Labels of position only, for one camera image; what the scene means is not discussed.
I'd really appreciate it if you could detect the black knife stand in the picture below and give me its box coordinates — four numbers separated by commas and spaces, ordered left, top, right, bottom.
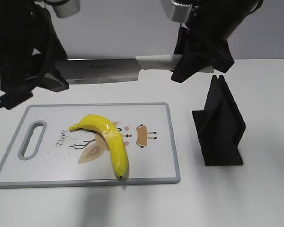
192, 75, 246, 166

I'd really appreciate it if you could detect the white grey-rimmed cutting board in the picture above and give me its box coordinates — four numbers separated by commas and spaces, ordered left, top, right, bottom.
0, 103, 180, 188

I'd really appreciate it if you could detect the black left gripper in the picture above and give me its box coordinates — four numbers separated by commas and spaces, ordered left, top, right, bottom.
0, 0, 69, 92

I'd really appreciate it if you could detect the white-handled kitchen knife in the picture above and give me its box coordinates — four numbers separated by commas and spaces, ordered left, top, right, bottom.
52, 53, 214, 85

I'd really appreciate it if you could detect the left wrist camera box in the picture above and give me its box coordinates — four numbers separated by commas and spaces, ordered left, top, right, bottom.
44, 0, 80, 18

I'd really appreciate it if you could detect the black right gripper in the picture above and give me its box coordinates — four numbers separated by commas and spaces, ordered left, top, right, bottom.
171, 0, 263, 83

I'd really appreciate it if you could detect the yellow plastic banana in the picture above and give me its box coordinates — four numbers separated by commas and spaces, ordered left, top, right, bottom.
69, 114, 128, 180

